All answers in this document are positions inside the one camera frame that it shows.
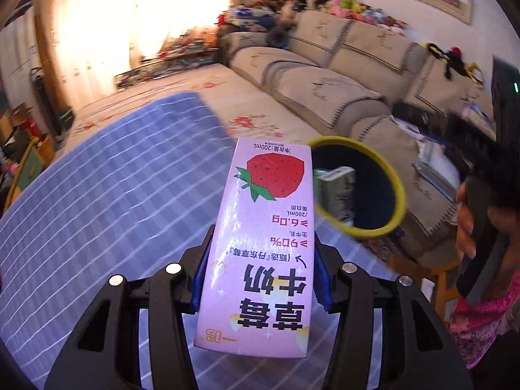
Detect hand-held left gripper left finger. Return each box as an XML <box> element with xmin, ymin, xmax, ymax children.
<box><xmin>43</xmin><ymin>223</ymin><xmax>216</xmax><ymax>390</ymax></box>

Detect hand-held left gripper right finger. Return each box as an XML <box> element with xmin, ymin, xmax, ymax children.
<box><xmin>313</xmin><ymin>235</ymin><xmax>474</xmax><ymax>390</ymax></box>

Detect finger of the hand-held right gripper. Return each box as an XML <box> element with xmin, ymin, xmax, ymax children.
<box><xmin>392</xmin><ymin>103</ymin><xmax>451</xmax><ymax>133</ymax></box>

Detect pink strawberry milk carton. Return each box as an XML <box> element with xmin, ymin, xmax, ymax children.
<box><xmin>193</xmin><ymin>137</ymin><xmax>313</xmax><ymax>360</ymax></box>

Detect black bin with yellow rim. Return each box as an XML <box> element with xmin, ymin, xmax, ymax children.
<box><xmin>305</xmin><ymin>135</ymin><xmax>407</xmax><ymax>238</ymax></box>

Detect white green-printed carton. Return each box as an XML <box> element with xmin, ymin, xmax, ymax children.
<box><xmin>317</xmin><ymin>166</ymin><xmax>356</xmax><ymax>226</ymax></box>

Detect person's right hand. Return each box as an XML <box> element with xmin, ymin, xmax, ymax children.
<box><xmin>455</xmin><ymin>181</ymin><xmax>477</xmax><ymax>261</ymax></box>

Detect black and yellow toys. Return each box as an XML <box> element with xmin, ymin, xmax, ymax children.
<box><xmin>424</xmin><ymin>43</ymin><xmax>484</xmax><ymax>82</ymax></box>

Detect beige embroidered sofa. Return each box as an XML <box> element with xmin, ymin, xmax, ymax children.
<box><xmin>219</xmin><ymin>10</ymin><xmax>500</xmax><ymax>261</ymax></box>

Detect wooden stool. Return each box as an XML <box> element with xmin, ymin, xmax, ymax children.
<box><xmin>433</xmin><ymin>260</ymin><xmax>461</xmax><ymax>326</ymax></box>

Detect row of plush toys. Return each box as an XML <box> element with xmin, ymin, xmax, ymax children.
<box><xmin>313</xmin><ymin>0</ymin><xmax>411</xmax><ymax>29</ymax></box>

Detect blue checked tablecloth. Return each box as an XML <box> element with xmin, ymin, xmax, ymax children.
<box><xmin>0</xmin><ymin>91</ymin><xmax>407</xmax><ymax>390</ymax></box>

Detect person's pink clothing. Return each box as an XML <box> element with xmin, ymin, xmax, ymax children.
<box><xmin>447</xmin><ymin>270</ymin><xmax>520</xmax><ymax>370</ymax></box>

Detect beige floral rug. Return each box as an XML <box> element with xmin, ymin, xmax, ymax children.
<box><xmin>63</xmin><ymin>63</ymin><xmax>326</xmax><ymax>151</ymax></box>

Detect teal and yellow TV cabinet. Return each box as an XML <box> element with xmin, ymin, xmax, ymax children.
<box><xmin>0</xmin><ymin>130</ymin><xmax>55</xmax><ymax>212</ymax></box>

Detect low black rack with clutter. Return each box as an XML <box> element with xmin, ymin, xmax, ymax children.
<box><xmin>116</xmin><ymin>36</ymin><xmax>222</xmax><ymax>88</ymax></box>

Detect grey tower fan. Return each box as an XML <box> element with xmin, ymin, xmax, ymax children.
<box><xmin>30</xmin><ymin>69</ymin><xmax>61</xmax><ymax>143</ymax></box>

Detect sheer embroidered curtain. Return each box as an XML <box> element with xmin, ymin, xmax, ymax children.
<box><xmin>34</xmin><ymin>0</ymin><xmax>253</xmax><ymax>102</ymax></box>

